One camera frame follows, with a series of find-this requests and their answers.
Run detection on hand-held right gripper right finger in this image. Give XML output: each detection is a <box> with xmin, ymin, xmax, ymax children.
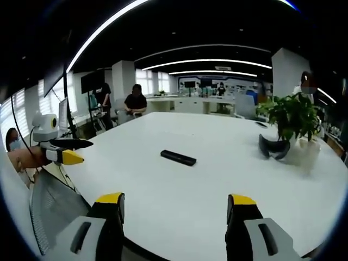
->
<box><xmin>225</xmin><ymin>194</ymin><xmax>308</xmax><ymax>261</ymax></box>

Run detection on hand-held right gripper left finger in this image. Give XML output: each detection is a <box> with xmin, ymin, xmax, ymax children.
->
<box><xmin>48</xmin><ymin>192</ymin><xmax>126</xmax><ymax>261</ymax></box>

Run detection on black remote control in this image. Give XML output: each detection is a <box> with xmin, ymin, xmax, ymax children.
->
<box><xmin>160</xmin><ymin>149</ymin><xmax>197</xmax><ymax>167</ymax></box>

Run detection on person's left hand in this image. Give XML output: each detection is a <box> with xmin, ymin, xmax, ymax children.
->
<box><xmin>7</xmin><ymin>145</ymin><xmax>52</xmax><ymax>173</ymax></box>

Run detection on white computer monitor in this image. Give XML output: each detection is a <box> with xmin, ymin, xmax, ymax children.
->
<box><xmin>58</xmin><ymin>97</ymin><xmax>69</xmax><ymax>131</ymax></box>

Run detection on black pole stand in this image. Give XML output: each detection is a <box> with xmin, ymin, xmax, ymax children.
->
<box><xmin>63</xmin><ymin>65</ymin><xmax>79</xmax><ymax>138</ymax></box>

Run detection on grey mesh office chair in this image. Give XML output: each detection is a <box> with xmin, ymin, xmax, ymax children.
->
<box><xmin>29</xmin><ymin>170</ymin><xmax>92</xmax><ymax>256</ymax></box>

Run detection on black monitor on stand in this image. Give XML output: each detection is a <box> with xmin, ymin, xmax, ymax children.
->
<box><xmin>80</xmin><ymin>70</ymin><xmax>105</xmax><ymax>95</ymax></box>

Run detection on black headset goggles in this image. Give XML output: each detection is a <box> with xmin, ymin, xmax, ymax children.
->
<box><xmin>258</xmin><ymin>133</ymin><xmax>291</xmax><ymax>161</ymax></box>

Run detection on white office chair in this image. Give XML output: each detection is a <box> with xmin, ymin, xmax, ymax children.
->
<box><xmin>233</xmin><ymin>94</ymin><xmax>256</xmax><ymax>119</ymax></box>

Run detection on white counter desk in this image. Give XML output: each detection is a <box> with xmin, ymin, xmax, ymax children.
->
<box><xmin>145</xmin><ymin>95</ymin><xmax>236</xmax><ymax>115</ymax></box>

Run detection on green potted plant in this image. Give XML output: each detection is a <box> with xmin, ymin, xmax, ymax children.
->
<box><xmin>255</xmin><ymin>91</ymin><xmax>323</xmax><ymax>150</ymax></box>

